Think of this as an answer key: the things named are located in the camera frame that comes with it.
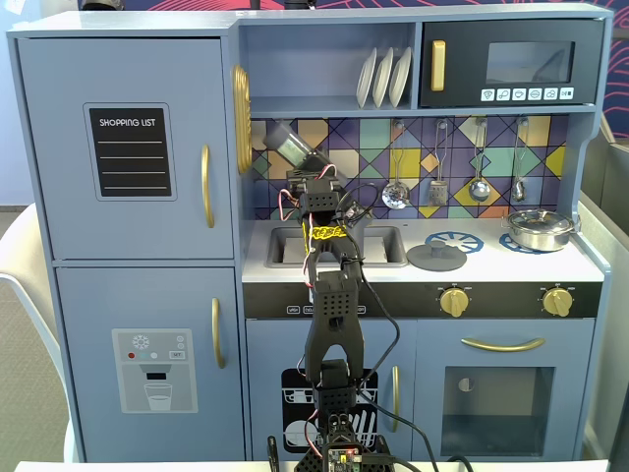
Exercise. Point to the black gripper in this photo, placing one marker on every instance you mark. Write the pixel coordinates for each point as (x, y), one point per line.
(306, 178)

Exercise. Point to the gray salt shaker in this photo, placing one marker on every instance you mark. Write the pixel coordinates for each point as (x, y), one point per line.
(290, 147)

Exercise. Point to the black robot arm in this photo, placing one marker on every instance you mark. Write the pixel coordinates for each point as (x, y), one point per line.
(334, 305)

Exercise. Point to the steel skimmer spoon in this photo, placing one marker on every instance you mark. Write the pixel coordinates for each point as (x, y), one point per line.
(395, 195)

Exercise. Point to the gold ribbed side holder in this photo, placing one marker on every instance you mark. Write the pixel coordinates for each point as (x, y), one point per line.
(242, 118)

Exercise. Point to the gray toy sink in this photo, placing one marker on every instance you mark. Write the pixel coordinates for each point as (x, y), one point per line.
(383, 246)

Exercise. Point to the white toy plate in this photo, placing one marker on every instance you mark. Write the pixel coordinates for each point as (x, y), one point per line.
(383, 78)
(366, 78)
(400, 76)

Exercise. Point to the steel slotted spatula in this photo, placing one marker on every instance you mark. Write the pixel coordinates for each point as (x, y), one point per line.
(438, 193)

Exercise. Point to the gray pot lid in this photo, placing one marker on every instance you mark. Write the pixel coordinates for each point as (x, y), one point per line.
(436, 256)

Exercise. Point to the steel ladle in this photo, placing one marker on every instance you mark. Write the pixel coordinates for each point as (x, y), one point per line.
(479, 189)

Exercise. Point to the black microwave door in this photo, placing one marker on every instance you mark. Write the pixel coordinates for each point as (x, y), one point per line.
(457, 59)

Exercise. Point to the gold stove knob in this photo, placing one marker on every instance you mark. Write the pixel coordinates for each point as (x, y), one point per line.
(453, 301)
(557, 301)

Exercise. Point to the blue toy kitchen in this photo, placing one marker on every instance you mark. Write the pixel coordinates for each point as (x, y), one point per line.
(147, 74)

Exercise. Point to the steel serving spoon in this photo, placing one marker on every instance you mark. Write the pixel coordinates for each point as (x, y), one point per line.
(519, 189)

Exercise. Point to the steel pot with lid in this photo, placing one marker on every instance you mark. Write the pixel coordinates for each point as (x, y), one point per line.
(540, 231)

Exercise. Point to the black table clamp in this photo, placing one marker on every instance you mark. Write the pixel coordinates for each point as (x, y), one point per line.
(273, 452)

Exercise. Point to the motor controller board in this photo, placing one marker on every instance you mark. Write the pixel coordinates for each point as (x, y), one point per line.
(344, 454)

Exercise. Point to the gray desk divider panel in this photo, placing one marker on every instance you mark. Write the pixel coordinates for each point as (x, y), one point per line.
(607, 246)

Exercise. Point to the white round chair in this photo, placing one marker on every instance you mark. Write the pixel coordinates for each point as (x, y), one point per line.
(29, 275)

